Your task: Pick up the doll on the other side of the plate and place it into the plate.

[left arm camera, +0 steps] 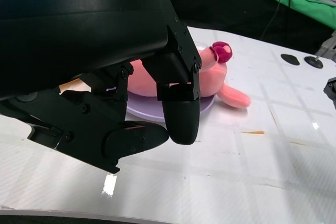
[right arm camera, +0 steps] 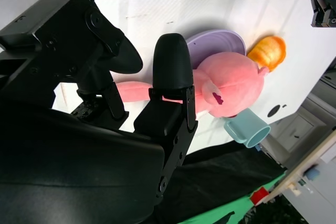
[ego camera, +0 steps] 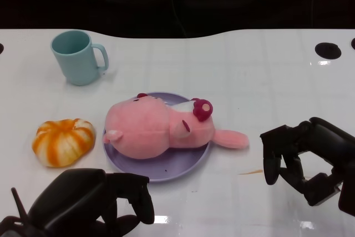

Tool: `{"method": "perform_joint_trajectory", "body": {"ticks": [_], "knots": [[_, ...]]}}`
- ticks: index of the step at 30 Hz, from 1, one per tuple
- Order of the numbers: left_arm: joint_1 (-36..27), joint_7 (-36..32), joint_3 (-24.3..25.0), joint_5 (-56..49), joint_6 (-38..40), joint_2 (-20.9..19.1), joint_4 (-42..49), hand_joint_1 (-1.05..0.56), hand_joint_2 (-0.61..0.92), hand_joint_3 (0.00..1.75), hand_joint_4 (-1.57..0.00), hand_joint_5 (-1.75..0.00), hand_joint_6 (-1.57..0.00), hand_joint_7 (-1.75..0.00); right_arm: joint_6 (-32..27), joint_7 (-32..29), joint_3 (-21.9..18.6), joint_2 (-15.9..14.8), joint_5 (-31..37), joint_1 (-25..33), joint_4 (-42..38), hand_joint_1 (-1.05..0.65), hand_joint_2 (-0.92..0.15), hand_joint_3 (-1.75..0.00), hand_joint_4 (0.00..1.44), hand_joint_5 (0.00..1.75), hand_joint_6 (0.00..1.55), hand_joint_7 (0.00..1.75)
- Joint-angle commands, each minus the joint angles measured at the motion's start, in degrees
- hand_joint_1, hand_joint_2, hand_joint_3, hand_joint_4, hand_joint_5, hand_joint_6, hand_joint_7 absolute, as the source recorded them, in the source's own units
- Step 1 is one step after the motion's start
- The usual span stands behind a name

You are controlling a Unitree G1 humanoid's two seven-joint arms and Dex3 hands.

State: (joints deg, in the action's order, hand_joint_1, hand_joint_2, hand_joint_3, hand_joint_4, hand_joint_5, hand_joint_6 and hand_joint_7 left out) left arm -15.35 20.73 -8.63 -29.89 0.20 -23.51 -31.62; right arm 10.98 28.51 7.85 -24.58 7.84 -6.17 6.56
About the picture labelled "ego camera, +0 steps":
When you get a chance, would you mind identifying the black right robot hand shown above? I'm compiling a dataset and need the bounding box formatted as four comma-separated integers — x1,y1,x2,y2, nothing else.
260,117,355,207

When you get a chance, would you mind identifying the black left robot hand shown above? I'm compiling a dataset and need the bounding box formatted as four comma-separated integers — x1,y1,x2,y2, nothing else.
27,168,155,237

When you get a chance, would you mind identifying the pink plush doll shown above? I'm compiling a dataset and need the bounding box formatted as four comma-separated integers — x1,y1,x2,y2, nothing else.
102,92,250,160

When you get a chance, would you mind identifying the purple round plate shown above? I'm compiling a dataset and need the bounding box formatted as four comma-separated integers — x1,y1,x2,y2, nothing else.
102,91,211,184

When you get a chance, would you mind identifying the orange striped pumpkin toy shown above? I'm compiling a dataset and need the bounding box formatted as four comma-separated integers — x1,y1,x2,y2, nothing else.
32,119,97,168

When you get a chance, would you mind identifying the teal plastic mug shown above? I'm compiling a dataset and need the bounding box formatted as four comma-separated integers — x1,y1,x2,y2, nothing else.
50,30,109,87

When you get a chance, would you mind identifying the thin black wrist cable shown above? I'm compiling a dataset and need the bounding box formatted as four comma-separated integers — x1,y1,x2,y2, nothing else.
11,188,29,221

